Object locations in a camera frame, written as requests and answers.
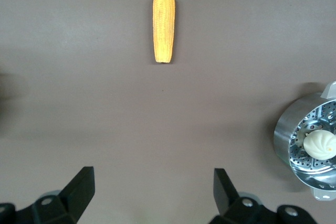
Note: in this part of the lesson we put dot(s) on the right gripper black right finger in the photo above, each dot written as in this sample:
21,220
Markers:
225,195

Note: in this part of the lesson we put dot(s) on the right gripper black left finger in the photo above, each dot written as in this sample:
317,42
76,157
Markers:
76,192

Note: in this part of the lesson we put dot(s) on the yellow corn cob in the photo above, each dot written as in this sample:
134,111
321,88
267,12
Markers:
164,28

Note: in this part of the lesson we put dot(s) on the stainless steel steamer pot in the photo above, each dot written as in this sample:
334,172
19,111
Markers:
284,127

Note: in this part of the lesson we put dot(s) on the white steamed bun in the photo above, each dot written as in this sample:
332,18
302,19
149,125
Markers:
319,145

